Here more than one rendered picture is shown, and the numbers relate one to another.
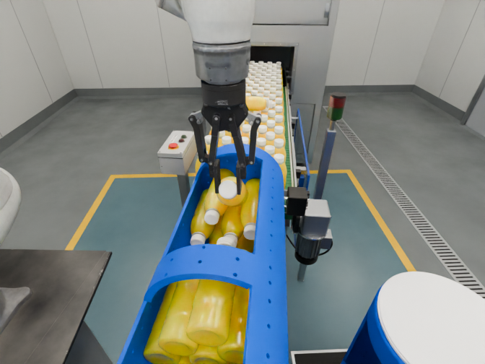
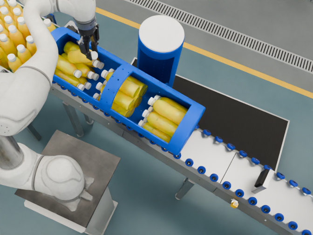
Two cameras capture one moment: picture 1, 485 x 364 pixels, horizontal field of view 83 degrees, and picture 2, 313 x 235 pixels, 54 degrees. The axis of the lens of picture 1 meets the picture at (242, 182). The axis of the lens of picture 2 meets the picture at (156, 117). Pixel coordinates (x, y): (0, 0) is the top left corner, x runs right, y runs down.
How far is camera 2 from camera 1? 1.18 m
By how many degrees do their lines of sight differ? 51
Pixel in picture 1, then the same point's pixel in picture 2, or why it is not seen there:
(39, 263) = not seen: hidden behind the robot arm
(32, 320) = (80, 162)
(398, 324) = (153, 44)
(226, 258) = (121, 72)
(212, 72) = (91, 25)
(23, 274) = not seen: hidden behind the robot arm
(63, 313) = (83, 150)
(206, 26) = (91, 16)
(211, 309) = (132, 85)
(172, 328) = (127, 101)
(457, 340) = (166, 34)
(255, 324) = (144, 75)
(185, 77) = not seen: outside the picture
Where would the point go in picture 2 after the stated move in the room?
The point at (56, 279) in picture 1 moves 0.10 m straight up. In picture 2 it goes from (62, 153) to (57, 147)
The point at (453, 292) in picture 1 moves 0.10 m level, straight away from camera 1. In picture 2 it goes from (154, 20) to (151, 8)
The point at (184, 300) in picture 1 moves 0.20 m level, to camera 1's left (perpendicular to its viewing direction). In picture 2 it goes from (119, 95) to (99, 127)
